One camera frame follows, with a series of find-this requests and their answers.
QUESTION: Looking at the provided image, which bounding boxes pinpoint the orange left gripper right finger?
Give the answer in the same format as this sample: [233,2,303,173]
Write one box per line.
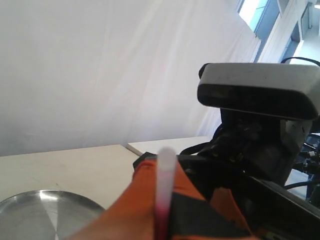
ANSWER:
[167,164,255,240]

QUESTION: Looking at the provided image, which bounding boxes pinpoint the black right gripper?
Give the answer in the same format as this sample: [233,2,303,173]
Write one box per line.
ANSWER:
[132,139,320,240]

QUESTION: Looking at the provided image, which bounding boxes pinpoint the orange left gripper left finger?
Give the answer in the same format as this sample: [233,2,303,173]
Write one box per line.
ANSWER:
[68,160,156,240]

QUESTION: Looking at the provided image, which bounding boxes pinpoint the pink thin stick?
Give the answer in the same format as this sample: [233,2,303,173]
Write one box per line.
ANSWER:
[154,147,177,240]

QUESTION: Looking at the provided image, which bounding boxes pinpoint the round silver metal plate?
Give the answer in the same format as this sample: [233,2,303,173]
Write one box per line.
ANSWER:
[0,190,105,240]

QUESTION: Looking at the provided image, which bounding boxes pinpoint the white backdrop cloth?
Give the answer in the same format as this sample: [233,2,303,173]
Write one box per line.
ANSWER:
[0,0,260,156]

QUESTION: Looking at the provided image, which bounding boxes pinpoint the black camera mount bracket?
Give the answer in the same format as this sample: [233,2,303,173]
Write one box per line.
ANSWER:
[212,109,312,186]

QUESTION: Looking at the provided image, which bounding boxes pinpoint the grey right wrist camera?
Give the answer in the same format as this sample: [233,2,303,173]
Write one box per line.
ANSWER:
[197,62,320,121]

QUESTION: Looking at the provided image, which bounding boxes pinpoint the black camera cable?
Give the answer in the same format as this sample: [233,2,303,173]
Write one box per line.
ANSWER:
[279,56,320,67]

